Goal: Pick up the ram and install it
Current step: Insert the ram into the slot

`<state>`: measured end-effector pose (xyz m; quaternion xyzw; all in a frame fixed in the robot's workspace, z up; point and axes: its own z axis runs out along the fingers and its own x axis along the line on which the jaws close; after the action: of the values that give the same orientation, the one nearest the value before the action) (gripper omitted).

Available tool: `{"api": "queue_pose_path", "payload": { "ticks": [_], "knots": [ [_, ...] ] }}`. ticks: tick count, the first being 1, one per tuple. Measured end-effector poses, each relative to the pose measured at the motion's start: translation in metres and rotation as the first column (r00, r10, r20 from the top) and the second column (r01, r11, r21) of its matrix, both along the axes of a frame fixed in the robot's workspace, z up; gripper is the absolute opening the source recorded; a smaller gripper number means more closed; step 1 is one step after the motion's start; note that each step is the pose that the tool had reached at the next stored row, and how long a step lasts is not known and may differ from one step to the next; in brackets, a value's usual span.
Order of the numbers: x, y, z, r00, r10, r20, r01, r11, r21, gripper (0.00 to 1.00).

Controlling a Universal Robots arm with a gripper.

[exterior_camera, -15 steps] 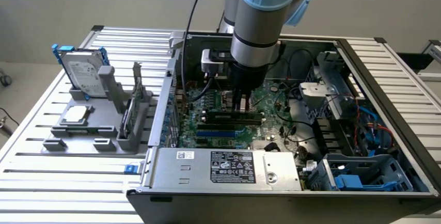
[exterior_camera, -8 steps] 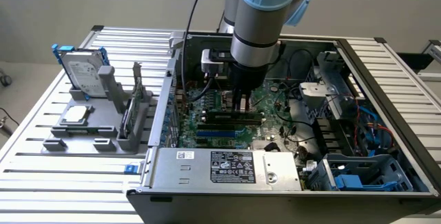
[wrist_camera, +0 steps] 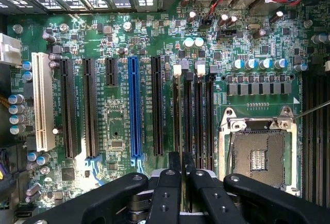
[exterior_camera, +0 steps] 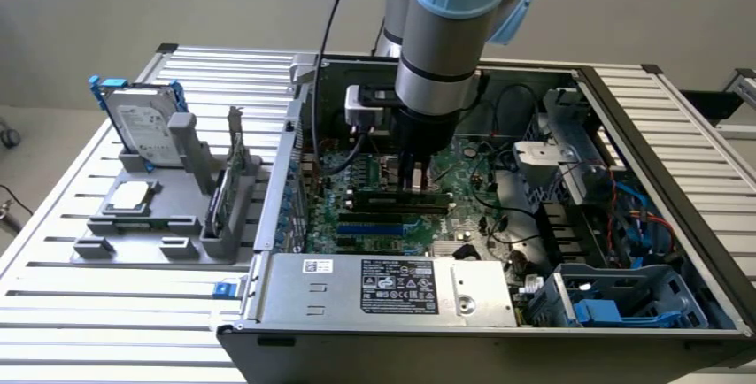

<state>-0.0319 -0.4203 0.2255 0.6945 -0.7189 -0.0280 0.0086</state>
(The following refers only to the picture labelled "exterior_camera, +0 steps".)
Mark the grey disk bay blue latch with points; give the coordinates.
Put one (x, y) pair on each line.
(620, 295)

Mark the grey metal drive cage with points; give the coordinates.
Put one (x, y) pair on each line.
(576, 123)

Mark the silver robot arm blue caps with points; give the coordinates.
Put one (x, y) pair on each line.
(440, 25)

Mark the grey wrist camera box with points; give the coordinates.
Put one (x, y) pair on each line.
(361, 107)

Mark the black fan shroud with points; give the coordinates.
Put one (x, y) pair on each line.
(573, 233)

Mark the black expansion slot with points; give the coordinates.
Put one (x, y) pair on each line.
(372, 218)

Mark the grey parts rack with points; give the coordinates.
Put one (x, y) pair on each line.
(195, 242)

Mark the green motherboard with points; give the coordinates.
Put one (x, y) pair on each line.
(378, 238)

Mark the silver CPU chip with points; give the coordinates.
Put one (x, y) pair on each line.
(131, 196)

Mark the silver hard disk blue frame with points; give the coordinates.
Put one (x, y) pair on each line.
(142, 123)

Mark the black RAM slot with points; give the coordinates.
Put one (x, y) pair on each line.
(401, 210)

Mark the black RAM module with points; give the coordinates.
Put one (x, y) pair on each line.
(401, 198)

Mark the silver chipset heatsink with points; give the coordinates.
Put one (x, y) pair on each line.
(452, 250)

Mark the blue expansion slot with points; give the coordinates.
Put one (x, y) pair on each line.
(374, 229)

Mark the green graphics card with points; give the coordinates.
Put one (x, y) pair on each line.
(227, 180)

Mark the black chair wheel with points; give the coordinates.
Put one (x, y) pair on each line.
(10, 137)

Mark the blue case latch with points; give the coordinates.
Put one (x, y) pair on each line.
(225, 289)

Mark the open black PC case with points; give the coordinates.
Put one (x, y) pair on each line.
(449, 357)

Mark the round coin battery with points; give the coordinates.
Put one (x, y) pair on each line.
(470, 151)

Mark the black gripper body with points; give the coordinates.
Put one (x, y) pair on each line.
(424, 134)

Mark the silver power supply unit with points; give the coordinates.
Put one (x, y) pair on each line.
(354, 291)

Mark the aluminium frame black bracket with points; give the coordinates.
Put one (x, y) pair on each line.
(718, 101)

